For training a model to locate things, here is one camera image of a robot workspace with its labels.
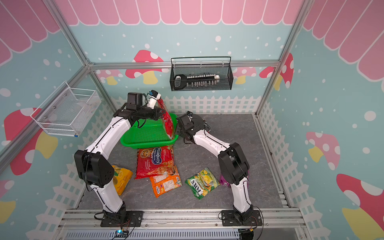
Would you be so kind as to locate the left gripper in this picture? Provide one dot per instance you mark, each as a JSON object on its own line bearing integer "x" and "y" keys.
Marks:
{"x": 156, "y": 114}

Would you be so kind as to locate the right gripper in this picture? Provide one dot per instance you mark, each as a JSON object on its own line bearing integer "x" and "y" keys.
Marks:
{"x": 177, "y": 129}

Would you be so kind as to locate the red candy bag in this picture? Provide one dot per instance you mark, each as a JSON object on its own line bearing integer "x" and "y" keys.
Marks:
{"x": 154, "y": 162}
{"x": 167, "y": 120}

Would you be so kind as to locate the green plastic basket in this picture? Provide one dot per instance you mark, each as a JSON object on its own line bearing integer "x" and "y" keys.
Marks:
{"x": 151, "y": 135}

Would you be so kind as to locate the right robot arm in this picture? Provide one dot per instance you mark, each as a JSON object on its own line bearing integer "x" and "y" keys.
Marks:
{"x": 232, "y": 160}

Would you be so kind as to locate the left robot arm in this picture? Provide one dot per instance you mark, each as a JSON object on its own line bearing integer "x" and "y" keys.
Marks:
{"x": 92, "y": 163}

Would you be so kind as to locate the green Fox's candy bag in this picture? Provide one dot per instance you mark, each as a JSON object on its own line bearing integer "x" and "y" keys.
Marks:
{"x": 202, "y": 183}

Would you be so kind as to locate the orange candy bag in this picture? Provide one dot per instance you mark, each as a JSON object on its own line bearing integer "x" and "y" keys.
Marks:
{"x": 165, "y": 183}

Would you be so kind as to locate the yellow candy bag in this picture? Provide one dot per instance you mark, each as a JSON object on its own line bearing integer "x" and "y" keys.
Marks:
{"x": 121, "y": 178}

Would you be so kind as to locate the purple candy bag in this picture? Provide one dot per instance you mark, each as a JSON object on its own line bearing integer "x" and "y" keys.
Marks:
{"x": 225, "y": 183}

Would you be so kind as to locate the small green circuit board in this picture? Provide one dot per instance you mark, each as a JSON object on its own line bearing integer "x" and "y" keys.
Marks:
{"x": 121, "y": 233}

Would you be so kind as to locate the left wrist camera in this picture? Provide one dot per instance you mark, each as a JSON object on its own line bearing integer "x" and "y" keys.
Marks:
{"x": 153, "y": 98}

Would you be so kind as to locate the black wire mesh basket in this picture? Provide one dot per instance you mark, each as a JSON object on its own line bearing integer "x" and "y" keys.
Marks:
{"x": 201, "y": 74}

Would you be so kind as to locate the white wire basket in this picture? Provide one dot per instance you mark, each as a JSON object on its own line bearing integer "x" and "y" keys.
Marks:
{"x": 67, "y": 111}

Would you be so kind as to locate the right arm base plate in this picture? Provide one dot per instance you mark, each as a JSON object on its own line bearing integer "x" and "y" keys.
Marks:
{"x": 228, "y": 217}

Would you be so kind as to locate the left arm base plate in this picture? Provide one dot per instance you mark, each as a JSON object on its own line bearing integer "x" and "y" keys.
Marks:
{"x": 133, "y": 218}

